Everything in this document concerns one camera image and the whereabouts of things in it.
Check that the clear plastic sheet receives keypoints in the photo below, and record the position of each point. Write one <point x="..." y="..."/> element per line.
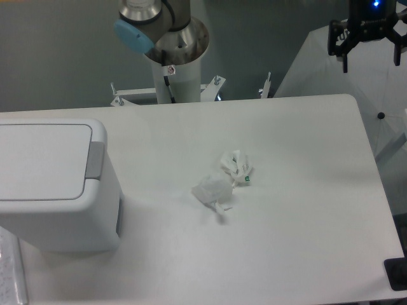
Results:
<point x="13" y="285"/>

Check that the white metal mounting frame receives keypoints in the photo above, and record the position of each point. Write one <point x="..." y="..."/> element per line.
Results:
<point x="209" y="92"/>

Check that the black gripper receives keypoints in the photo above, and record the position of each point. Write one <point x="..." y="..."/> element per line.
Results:
<point x="365" y="21"/>

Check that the crumpled white tissue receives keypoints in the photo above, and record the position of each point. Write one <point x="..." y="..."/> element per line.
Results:
<point x="212" y="191"/>

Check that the crumpled white printed wrapper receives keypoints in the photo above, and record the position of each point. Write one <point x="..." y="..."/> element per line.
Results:
<point x="237" y="165"/>

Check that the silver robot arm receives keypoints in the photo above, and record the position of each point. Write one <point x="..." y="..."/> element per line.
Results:
<point x="167" y="33"/>

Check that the black device at table edge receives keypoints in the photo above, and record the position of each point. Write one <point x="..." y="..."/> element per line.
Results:
<point x="396" y="273"/>

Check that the white trash can lid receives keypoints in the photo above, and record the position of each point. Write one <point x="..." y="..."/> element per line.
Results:
<point x="43" y="162"/>

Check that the white plastic trash can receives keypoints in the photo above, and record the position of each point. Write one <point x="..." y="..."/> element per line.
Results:
<point x="89" y="223"/>

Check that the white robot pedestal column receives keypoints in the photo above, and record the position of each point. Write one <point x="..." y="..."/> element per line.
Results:
<point x="175" y="84"/>

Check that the grey lid push button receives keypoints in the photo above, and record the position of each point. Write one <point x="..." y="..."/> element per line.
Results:
<point x="95" y="160"/>

